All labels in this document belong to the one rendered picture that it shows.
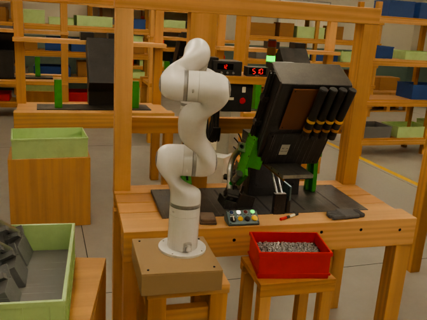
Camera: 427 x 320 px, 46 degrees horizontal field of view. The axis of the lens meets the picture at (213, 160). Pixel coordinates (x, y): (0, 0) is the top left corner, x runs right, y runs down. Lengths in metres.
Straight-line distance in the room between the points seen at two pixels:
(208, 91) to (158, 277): 0.70
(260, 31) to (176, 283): 8.50
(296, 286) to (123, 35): 1.49
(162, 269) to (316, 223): 0.93
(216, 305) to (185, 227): 0.33
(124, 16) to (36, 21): 6.61
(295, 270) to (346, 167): 1.20
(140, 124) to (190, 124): 1.17
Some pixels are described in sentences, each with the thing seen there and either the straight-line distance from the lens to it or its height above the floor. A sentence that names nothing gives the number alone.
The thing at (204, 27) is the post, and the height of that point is 1.78.
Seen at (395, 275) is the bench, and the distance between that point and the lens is 2.92.
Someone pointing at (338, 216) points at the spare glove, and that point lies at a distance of 2.60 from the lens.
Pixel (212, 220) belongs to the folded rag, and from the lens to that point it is 2.37.
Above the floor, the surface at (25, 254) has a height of 0.88.
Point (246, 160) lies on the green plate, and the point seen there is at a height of 1.14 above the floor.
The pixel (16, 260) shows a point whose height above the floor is 0.92.
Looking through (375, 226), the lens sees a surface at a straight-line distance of 2.71.
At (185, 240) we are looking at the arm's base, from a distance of 1.98.
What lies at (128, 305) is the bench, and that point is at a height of 0.53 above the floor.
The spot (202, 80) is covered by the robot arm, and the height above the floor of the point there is 1.64.
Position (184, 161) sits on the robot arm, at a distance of 1.87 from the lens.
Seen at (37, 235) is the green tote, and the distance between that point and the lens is 2.25.
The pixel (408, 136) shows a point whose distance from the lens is 8.31.
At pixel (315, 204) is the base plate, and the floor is 0.90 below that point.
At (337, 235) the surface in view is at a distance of 2.62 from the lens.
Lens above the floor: 1.82
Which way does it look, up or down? 15 degrees down
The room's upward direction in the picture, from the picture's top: 4 degrees clockwise
